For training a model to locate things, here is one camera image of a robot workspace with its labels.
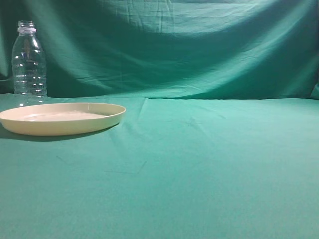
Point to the clear plastic bottle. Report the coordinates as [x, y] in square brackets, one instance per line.
[28, 66]

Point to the cream plastic plate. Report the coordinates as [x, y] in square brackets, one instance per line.
[61, 119]

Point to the green cloth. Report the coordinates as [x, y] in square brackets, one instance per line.
[220, 139]

